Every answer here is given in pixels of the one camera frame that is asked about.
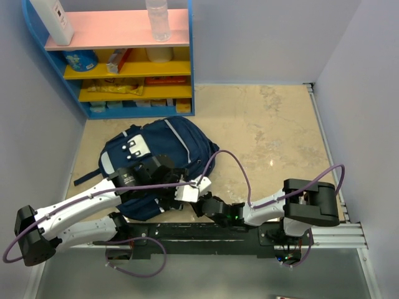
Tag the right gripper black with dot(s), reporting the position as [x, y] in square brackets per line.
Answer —
[196, 205]

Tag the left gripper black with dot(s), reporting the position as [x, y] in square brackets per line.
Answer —
[166, 200]

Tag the navy blue student backpack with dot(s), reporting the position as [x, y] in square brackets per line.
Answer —
[164, 151]

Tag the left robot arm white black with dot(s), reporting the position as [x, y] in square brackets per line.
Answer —
[41, 233]

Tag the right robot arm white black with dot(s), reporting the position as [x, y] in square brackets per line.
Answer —
[300, 205]

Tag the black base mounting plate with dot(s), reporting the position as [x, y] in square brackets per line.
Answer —
[207, 238]

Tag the yellow snack packet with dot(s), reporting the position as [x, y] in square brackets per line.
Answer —
[117, 85]

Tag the red flat box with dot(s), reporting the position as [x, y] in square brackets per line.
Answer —
[166, 80]

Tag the blue shelf unit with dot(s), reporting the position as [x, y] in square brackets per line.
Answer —
[106, 31]

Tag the white cylindrical jar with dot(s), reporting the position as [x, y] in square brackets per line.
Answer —
[160, 54]

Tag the orange white carton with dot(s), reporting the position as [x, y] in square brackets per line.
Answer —
[116, 60]

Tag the blue snack canister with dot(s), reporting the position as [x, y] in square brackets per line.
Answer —
[81, 60]

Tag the clear plastic water bottle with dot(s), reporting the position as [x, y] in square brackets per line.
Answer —
[158, 15]

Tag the white rectangular device box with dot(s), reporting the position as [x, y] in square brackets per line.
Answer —
[55, 19]

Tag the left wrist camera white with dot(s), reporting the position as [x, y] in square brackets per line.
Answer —
[187, 193]

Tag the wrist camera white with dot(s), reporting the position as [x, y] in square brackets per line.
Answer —
[203, 185]
[187, 193]

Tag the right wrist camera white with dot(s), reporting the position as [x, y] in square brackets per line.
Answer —
[203, 185]

